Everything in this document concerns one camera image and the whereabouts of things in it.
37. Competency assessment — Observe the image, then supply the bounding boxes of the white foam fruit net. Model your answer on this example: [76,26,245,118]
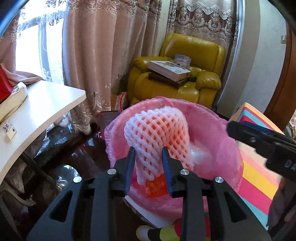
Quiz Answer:
[124,106,194,186]

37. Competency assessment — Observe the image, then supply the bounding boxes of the beige cloth bundle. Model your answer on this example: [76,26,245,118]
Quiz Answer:
[0,82,28,123]

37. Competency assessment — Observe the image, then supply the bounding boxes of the small blue booklet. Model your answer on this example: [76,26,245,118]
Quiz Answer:
[174,54,191,69]

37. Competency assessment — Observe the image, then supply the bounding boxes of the large white book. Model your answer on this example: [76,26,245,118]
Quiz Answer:
[148,61,190,82]

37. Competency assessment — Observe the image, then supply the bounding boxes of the yellow leather armchair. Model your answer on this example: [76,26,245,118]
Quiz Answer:
[127,33,225,108]

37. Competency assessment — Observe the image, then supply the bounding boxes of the pink lined trash bin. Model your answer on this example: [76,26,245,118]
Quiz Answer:
[104,97,244,218]

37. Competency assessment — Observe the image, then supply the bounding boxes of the pink lace curtain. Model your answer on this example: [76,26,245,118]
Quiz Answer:
[62,1,162,135]

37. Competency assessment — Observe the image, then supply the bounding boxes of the orange red paper scrap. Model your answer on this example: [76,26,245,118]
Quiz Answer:
[145,174,168,197]

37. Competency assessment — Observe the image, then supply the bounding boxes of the colourful striped rug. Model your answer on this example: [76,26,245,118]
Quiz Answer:
[230,102,282,229]

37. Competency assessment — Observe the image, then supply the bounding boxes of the white curved desk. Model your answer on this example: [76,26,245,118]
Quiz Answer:
[1,80,86,180]

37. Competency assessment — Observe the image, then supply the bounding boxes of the small white tag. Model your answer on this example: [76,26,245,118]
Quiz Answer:
[3,121,16,140]

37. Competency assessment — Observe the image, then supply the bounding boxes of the dark wooden door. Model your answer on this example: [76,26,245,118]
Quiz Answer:
[264,24,296,130]

